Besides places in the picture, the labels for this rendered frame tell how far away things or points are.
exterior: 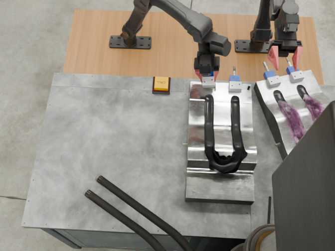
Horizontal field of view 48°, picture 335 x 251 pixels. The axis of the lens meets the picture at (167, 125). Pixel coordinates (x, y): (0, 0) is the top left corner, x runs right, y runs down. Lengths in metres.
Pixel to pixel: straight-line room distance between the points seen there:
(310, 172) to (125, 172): 1.24
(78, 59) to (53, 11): 1.37
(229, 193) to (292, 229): 1.07
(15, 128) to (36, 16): 0.95
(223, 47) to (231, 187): 0.53
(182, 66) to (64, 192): 0.77
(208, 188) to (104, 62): 0.77
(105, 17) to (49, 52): 1.04
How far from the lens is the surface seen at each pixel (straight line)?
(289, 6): 1.39
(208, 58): 1.46
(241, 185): 1.50
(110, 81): 1.76
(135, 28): 1.69
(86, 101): 1.72
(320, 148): 0.35
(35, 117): 2.69
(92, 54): 1.86
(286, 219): 0.44
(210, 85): 1.59
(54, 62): 2.89
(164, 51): 1.84
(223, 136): 1.51
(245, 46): 1.88
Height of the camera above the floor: 2.27
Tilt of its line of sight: 65 degrees down
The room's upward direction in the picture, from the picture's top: straight up
